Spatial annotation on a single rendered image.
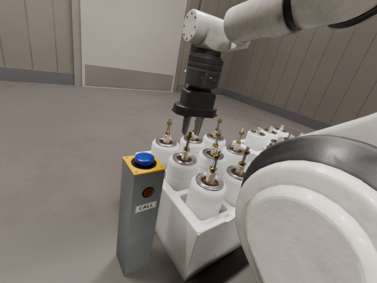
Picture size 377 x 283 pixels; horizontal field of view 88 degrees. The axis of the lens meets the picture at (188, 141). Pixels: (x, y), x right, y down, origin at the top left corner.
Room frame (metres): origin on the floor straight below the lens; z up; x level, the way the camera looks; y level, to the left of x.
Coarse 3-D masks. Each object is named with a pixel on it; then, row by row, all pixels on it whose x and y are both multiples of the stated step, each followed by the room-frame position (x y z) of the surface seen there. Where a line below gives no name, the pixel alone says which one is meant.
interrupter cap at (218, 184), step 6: (198, 174) 0.45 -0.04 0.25; (204, 174) 0.46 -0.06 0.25; (198, 180) 0.42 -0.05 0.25; (204, 180) 0.43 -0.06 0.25; (216, 180) 0.44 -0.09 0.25; (222, 180) 0.44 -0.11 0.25; (204, 186) 0.40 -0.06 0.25; (210, 186) 0.40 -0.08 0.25; (216, 186) 0.41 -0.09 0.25; (222, 186) 0.41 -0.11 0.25
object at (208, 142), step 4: (204, 136) 0.76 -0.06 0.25; (204, 140) 0.74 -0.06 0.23; (208, 140) 0.73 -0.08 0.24; (212, 140) 0.72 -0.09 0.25; (224, 140) 0.75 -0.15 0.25; (208, 144) 0.72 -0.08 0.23; (212, 144) 0.72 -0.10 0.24; (220, 144) 0.72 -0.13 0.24; (224, 144) 0.74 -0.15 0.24; (204, 148) 0.73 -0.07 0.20; (220, 148) 0.73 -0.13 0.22
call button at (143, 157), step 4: (144, 152) 0.37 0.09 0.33; (136, 156) 0.35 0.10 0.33; (140, 156) 0.35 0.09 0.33; (144, 156) 0.35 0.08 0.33; (148, 156) 0.36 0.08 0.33; (152, 156) 0.36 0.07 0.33; (136, 160) 0.34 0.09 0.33; (140, 160) 0.33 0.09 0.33; (144, 160) 0.34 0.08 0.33; (148, 160) 0.34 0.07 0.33; (152, 160) 0.35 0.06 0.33; (140, 164) 0.34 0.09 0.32; (144, 164) 0.33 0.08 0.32; (148, 164) 0.34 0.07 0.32
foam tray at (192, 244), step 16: (176, 192) 0.45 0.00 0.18; (160, 208) 0.45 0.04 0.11; (176, 208) 0.39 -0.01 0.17; (224, 208) 0.43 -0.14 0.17; (160, 224) 0.44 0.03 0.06; (176, 224) 0.38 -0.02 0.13; (192, 224) 0.35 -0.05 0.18; (208, 224) 0.36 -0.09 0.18; (224, 224) 0.38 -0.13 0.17; (160, 240) 0.42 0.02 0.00; (176, 240) 0.37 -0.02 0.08; (192, 240) 0.33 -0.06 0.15; (208, 240) 0.35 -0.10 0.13; (224, 240) 0.40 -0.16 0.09; (176, 256) 0.36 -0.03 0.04; (192, 256) 0.32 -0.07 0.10; (208, 256) 0.37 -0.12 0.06; (192, 272) 0.34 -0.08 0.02
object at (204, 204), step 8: (192, 184) 0.41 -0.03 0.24; (224, 184) 0.43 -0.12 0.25; (192, 192) 0.40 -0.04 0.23; (200, 192) 0.39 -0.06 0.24; (208, 192) 0.39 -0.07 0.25; (216, 192) 0.39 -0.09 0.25; (224, 192) 0.41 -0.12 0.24; (192, 200) 0.40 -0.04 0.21; (200, 200) 0.39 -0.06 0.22; (208, 200) 0.38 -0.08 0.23; (216, 200) 0.39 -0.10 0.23; (192, 208) 0.39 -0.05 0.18; (200, 208) 0.38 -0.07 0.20; (208, 208) 0.38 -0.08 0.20; (216, 208) 0.39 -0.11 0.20; (200, 216) 0.38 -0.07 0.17; (208, 216) 0.38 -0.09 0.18
